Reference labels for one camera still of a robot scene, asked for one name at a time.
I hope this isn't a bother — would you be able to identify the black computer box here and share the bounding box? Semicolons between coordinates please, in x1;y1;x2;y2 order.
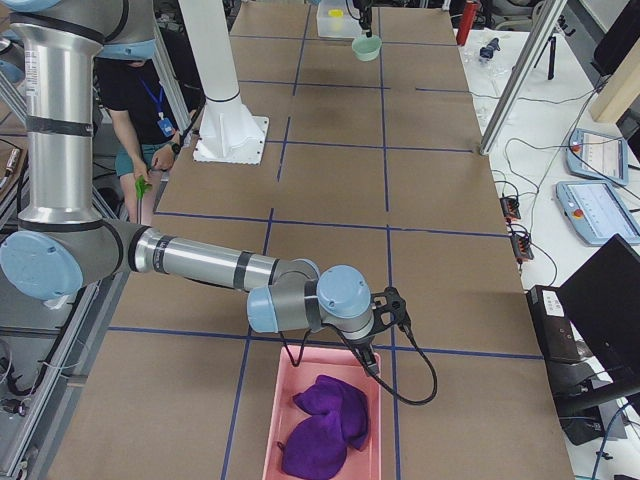
526;285;592;365

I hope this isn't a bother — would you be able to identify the purple cloth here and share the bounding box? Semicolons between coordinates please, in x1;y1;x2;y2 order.
280;375;370;480

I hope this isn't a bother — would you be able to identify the aluminium frame post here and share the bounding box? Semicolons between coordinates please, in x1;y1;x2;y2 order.
478;0;567;155

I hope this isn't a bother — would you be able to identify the green object in hand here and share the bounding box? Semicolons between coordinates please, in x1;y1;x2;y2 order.
135;176;153;200

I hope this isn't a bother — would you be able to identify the teach pendant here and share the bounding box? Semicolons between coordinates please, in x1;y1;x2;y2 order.
566;128;629;186
555;180;639;246

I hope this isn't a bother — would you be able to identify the near teach pendant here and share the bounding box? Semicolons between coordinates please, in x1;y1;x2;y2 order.
555;180;639;246

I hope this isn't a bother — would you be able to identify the clear plastic box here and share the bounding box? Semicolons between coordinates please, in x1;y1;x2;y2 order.
316;0;362;39

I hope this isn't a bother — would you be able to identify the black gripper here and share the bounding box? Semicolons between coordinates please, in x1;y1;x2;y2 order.
344;332;380;375
353;0;373;38

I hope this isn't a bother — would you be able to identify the red cylinder bottle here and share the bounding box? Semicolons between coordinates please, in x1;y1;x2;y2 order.
456;0;478;46

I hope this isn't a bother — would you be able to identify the mint green bowl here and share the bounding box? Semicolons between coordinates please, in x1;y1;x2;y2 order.
351;35;382;62

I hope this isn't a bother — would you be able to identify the white pedestal column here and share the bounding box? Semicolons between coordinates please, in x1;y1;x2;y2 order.
179;0;269;165

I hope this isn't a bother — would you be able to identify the seated person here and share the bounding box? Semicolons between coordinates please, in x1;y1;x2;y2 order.
96;58;180;225

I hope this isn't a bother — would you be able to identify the orange black adapter box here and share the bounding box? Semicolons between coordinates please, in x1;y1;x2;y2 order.
500;196;521;222

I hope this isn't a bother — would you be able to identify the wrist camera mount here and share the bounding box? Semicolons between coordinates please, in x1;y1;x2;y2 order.
371;286;412;335

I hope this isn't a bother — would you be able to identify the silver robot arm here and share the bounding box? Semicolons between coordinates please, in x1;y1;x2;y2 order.
1;1;381;375

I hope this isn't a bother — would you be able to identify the black tripod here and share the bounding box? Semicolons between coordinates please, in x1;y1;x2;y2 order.
533;35;557;80

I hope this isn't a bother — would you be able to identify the black monitor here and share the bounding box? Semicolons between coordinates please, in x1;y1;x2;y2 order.
557;234;639;379

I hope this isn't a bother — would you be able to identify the far teach pendant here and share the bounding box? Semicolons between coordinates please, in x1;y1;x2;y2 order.
566;128;629;186

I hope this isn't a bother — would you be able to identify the pink plastic bin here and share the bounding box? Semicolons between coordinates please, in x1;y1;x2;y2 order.
263;346;382;479

